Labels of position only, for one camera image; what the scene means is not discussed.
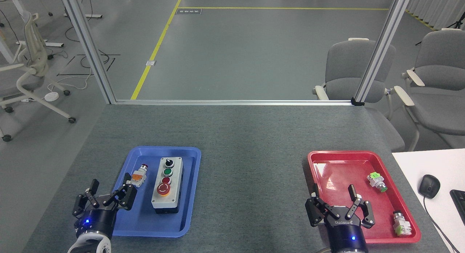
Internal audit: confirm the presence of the silver aluminium rail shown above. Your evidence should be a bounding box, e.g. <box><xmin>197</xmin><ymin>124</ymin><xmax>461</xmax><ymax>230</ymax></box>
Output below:
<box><xmin>114</xmin><ymin>99</ymin><xmax>355</xmax><ymax>107</ymax></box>

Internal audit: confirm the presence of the green push button switch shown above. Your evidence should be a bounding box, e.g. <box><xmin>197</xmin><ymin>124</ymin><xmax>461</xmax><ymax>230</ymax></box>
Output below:
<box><xmin>366</xmin><ymin>172</ymin><xmax>388</xmax><ymax>193</ymax></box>

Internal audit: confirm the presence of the grey control box with buttons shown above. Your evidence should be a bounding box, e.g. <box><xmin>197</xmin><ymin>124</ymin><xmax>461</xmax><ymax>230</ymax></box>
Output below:
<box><xmin>151</xmin><ymin>157</ymin><xmax>184</xmax><ymax>214</ymax></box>

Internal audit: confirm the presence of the white side desk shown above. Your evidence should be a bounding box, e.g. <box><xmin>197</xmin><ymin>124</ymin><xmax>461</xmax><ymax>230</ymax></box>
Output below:
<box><xmin>391</xmin><ymin>148</ymin><xmax>465</xmax><ymax>253</ymax></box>

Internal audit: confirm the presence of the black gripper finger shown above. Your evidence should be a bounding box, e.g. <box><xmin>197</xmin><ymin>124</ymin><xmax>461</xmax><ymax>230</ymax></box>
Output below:
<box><xmin>103</xmin><ymin>172</ymin><xmax>138</xmax><ymax>211</ymax></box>
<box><xmin>305</xmin><ymin>183</ymin><xmax>337</xmax><ymax>228</ymax></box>
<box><xmin>72</xmin><ymin>179</ymin><xmax>101</xmax><ymax>217</ymax></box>
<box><xmin>345</xmin><ymin>184</ymin><xmax>376</xmax><ymax>229</ymax></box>

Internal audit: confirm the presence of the black mouse cable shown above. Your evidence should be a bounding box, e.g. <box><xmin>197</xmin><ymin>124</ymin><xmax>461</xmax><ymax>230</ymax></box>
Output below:
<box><xmin>423</xmin><ymin>196</ymin><xmax>455</xmax><ymax>253</ymax></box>

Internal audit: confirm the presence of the grey armchair behind post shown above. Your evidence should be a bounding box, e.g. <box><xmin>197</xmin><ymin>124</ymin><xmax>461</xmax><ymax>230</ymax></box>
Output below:
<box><xmin>312</xmin><ymin>37</ymin><xmax>406</xmax><ymax>152</ymax></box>

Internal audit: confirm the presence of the red push button orange block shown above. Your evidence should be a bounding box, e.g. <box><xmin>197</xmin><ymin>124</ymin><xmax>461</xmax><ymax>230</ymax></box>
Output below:
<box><xmin>130</xmin><ymin>164</ymin><xmax>149</xmax><ymax>188</ymax></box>

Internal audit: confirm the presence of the black tripod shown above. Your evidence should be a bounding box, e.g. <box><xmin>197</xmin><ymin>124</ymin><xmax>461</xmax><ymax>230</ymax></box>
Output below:
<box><xmin>415</xmin><ymin>13</ymin><xmax>465</xmax><ymax>46</ymax></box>

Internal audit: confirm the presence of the grey armchair with white armrests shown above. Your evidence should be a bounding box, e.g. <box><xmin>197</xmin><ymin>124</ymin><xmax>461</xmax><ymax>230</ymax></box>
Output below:
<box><xmin>394</xmin><ymin>28</ymin><xmax>465</xmax><ymax>152</ymax></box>

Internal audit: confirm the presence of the red plastic tray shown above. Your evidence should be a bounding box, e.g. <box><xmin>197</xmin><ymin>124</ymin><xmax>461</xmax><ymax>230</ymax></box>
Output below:
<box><xmin>307</xmin><ymin>150</ymin><xmax>422</xmax><ymax>244</ymax></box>

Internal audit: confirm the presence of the blue plastic tray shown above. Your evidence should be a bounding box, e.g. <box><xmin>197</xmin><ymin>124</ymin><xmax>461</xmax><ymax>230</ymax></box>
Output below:
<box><xmin>111</xmin><ymin>146</ymin><xmax>202</xmax><ymax>238</ymax></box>

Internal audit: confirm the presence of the white mesh office chair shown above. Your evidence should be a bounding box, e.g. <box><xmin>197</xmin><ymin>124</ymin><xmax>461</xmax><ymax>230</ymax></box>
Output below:
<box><xmin>0</xmin><ymin>11</ymin><xmax>77</xmax><ymax>142</ymax></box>

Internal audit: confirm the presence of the white floor cable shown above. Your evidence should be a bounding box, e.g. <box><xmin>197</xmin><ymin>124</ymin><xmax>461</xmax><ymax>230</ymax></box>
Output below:
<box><xmin>47</xmin><ymin>66</ymin><xmax>96</xmax><ymax>93</ymax></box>

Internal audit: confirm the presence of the black floor cable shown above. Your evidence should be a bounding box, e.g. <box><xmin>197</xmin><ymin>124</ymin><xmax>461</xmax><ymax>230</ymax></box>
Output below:
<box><xmin>56</xmin><ymin>0</ymin><xmax>121</xmax><ymax>77</ymax></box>

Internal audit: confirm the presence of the silver push button green block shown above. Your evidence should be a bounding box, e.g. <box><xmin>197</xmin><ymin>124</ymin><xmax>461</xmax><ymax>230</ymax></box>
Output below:
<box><xmin>392</xmin><ymin>210</ymin><xmax>413</xmax><ymax>237</ymax></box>

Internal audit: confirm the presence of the black computer mouse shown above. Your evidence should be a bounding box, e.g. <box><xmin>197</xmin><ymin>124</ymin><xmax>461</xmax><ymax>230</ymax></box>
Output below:
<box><xmin>418</xmin><ymin>174</ymin><xmax>441</xmax><ymax>200</ymax></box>

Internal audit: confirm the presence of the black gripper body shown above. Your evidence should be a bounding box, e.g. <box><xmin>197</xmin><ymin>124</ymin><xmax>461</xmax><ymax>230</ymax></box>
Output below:
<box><xmin>325</xmin><ymin>205</ymin><xmax>369</xmax><ymax>252</ymax></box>
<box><xmin>74</xmin><ymin>205</ymin><xmax>119</xmax><ymax>239</ymax></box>

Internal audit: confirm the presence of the black keyboard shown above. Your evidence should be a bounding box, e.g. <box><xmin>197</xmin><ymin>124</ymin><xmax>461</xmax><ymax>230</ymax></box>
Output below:
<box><xmin>449</xmin><ymin>189</ymin><xmax>465</xmax><ymax>226</ymax></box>

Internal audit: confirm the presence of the silver aluminium post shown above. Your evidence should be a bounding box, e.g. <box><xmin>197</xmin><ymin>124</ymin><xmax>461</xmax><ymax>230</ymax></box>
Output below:
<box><xmin>58</xmin><ymin>0</ymin><xmax>117</xmax><ymax>105</ymax></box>
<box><xmin>351</xmin><ymin>0</ymin><xmax>414</xmax><ymax>107</ymax></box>

